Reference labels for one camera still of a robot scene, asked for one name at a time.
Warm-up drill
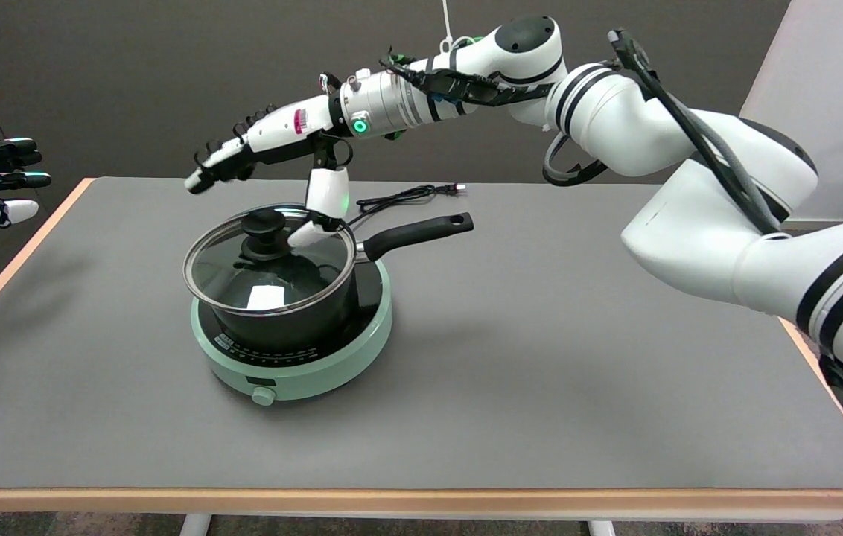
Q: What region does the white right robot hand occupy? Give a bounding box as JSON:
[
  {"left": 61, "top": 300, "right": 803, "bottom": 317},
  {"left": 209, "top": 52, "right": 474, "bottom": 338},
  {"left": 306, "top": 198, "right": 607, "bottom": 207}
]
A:
[{"left": 185, "top": 97, "right": 354, "bottom": 249}]

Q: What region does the glass pot lid black knob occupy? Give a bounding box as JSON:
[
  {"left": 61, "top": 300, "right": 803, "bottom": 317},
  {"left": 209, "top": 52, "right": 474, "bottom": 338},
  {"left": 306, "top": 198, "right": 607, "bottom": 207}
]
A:
[{"left": 183, "top": 205, "right": 357, "bottom": 317}]

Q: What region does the green round induction cooker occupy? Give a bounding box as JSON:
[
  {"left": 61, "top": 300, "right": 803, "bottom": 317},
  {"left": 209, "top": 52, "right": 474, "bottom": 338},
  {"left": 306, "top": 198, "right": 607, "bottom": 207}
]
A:
[{"left": 190, "top": 261, "right": 394, "bottom": 407}]

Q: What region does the grey table mat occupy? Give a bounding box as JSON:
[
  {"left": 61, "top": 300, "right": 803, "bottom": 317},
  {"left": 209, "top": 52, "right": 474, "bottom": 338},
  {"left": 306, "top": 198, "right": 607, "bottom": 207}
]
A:
[{"left": 0, "top": 177, "right": 843, "bottom": 491}]

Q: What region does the white background panel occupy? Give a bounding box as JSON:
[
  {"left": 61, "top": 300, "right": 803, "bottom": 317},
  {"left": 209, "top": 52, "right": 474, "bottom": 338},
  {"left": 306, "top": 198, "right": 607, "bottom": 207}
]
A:
[{"left": 738, "top": 0, "right": 843, "bottom": 223}]

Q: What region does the black power cord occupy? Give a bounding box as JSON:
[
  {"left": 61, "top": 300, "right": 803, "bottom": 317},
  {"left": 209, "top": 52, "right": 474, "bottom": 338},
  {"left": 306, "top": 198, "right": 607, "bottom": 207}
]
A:
[{"left": 348, "top": 183, "right": 467, "bottom": 226}]

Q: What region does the black braided forearm cable bundle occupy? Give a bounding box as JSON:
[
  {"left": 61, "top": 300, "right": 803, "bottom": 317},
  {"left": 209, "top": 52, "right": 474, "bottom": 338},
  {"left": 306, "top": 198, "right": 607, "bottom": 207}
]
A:
[{"left": 381, "top": 48, "right": 556, "bottom": 109}]

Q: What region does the black soup pot with handle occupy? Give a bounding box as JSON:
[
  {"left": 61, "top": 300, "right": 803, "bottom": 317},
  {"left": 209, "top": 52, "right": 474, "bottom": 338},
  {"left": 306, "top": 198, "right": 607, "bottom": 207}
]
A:
[{"left": 198, "top": 212, "right": 475, "bottom": 351}]

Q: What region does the white hanging string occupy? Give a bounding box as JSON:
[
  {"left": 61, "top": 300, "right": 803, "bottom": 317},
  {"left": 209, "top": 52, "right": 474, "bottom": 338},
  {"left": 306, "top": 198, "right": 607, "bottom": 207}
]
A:
[{"left": 440, "top": 0, "right": 459, "bottom": 53}]

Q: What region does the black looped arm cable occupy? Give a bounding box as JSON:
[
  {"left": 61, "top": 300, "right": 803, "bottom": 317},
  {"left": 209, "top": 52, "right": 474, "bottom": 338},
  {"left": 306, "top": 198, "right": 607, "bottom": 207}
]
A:
[{"left": 542, "top": 133, "right": 608, "bottom": 187}]

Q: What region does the thick black upper arm cable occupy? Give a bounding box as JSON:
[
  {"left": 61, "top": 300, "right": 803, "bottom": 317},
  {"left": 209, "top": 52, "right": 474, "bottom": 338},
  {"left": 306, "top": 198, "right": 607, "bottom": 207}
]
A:
[{"left": 608, "top": 28, "right": 791, "bottom": 237}]

